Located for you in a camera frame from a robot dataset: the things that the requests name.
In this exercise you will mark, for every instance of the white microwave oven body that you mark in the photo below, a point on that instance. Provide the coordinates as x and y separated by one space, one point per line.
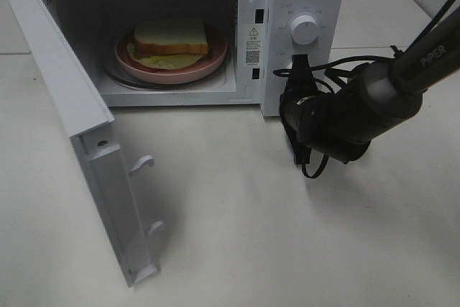
257 31

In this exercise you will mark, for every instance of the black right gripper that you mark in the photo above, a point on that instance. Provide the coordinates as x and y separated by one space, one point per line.
297 110

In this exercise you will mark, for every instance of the white bread sandwich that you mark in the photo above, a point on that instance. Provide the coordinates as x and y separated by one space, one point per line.
168 44

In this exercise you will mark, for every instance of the upper white control knob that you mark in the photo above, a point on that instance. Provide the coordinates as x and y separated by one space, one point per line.
304 29

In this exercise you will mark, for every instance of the white timer knob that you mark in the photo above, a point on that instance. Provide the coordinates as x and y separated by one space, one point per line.
287 66

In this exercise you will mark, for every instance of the white microwave door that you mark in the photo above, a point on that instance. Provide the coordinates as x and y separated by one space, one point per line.
88 124

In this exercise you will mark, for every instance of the pink round plate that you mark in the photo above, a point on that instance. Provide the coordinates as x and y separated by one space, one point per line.
179 69

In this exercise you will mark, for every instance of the glass microwave turntable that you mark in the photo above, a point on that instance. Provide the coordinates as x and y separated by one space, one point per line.
115 72

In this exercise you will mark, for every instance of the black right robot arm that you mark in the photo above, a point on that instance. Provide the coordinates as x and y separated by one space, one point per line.
338 108

